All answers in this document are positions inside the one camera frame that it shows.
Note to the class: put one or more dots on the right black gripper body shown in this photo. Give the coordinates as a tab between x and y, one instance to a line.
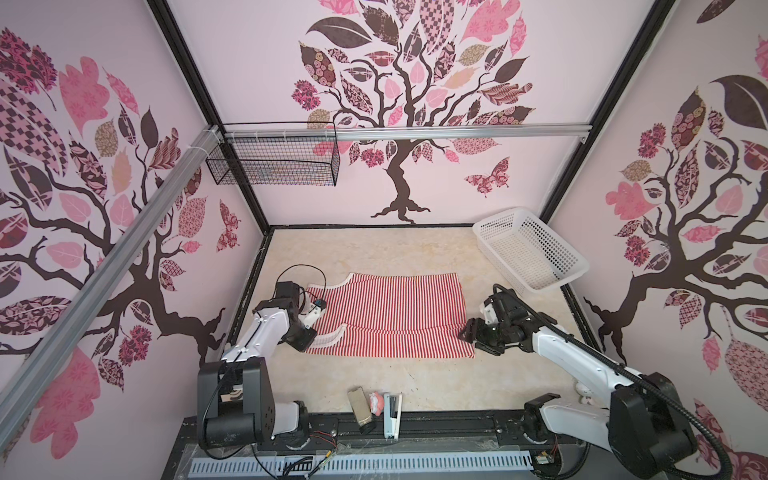
489	336

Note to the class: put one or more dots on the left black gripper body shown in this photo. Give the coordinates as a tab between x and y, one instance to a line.
298	337

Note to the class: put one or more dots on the red white striped tank top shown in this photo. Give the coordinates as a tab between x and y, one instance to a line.
392	317

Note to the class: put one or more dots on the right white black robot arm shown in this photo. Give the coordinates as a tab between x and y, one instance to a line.
619	410

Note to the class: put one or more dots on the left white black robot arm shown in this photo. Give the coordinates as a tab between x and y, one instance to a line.
236	404

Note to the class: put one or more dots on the white plastic mesh basket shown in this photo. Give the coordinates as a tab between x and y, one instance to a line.
531	256

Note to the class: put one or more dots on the tan rectangular block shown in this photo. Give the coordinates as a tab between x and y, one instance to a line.
360	406

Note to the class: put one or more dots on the small pink toy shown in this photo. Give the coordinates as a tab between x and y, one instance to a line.
376	403

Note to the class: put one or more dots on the small white bunny figure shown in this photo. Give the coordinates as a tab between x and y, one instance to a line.
585	394

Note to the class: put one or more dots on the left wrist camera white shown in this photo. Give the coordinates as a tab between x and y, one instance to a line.
315	313

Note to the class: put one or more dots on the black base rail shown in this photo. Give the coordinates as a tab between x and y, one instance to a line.
514	428

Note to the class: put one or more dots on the white slotted cable duct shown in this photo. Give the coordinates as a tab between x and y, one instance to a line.
357	465

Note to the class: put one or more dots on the black wire basket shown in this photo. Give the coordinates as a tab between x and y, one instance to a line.
285	153

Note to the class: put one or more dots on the aluminium rail back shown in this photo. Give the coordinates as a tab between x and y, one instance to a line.
408	132

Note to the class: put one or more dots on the aluminium rail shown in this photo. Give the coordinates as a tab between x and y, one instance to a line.
35	374
408	132

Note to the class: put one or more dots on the aluminium rail left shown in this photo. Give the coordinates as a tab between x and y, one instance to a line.
35	374

